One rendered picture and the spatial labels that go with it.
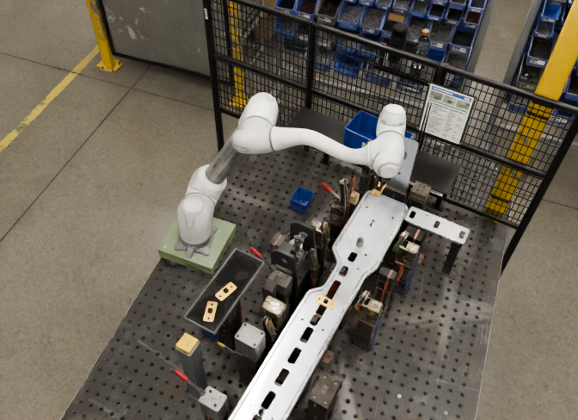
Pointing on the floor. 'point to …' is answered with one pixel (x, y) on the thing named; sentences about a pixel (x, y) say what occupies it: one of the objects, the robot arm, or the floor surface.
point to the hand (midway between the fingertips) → (379, 182)
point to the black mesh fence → (378, 98)
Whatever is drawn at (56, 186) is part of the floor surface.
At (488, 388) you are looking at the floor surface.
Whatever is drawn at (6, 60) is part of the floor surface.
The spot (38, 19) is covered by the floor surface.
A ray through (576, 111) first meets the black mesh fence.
